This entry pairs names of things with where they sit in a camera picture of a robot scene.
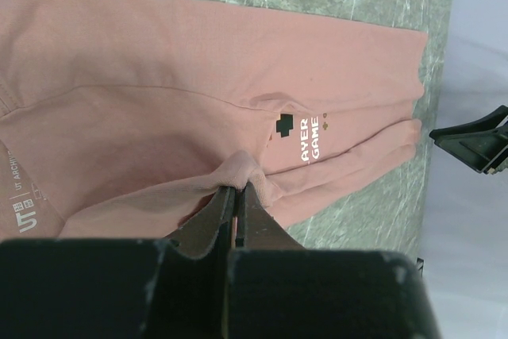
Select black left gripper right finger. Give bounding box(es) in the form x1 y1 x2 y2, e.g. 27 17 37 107
225 186 441 338

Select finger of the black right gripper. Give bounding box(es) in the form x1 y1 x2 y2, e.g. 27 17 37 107
429 106 507 175

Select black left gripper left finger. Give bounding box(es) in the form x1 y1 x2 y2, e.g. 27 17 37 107
1 188 237 338

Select pink t shirt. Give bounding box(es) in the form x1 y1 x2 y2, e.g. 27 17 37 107
1 0 427 239

